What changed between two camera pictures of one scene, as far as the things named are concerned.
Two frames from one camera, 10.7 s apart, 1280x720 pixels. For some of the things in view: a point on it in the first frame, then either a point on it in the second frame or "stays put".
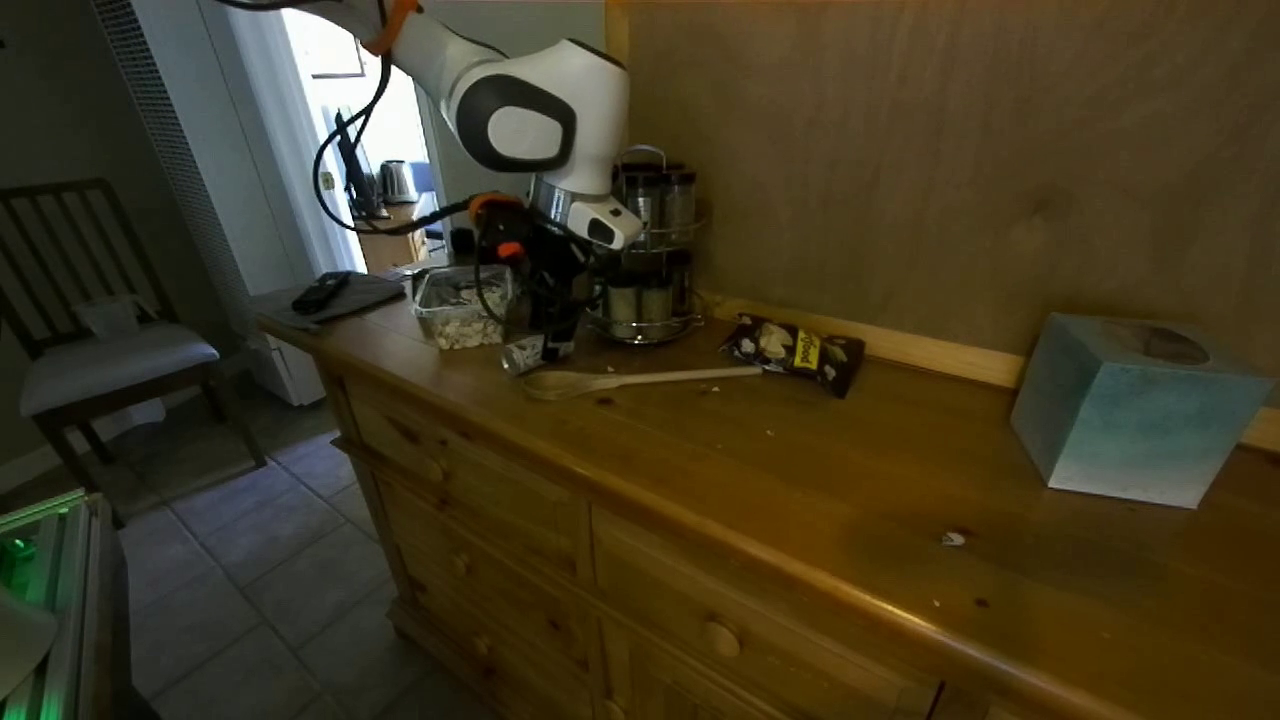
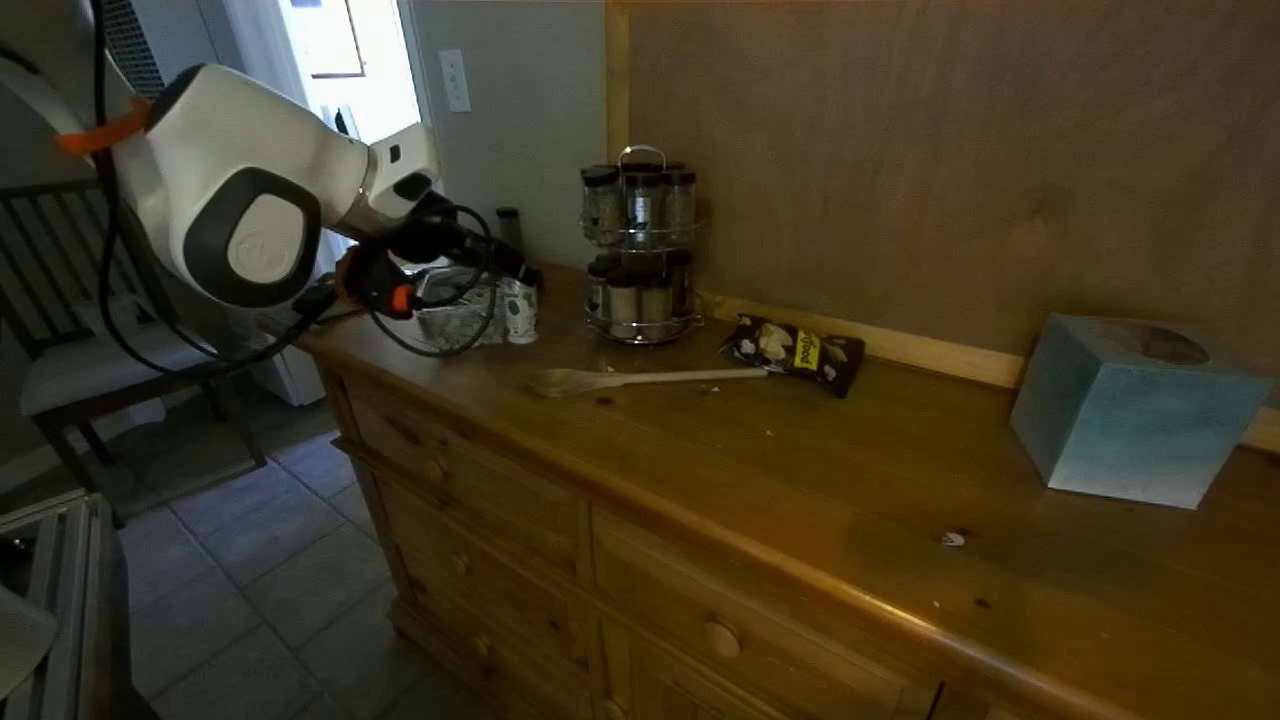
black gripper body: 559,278 → 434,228
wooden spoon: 575,382 stays put
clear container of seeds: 462,306 stays put
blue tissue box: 1135,408 stays put
